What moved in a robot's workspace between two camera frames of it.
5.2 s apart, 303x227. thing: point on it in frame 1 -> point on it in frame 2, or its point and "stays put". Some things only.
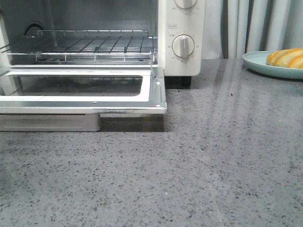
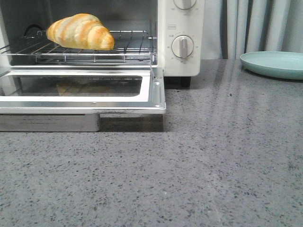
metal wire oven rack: x=105 y=46 stays put
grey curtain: x=233 y=28 stays put
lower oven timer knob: x=182 y=46 stays put
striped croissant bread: x=292 y=57 -> x=82 y=30
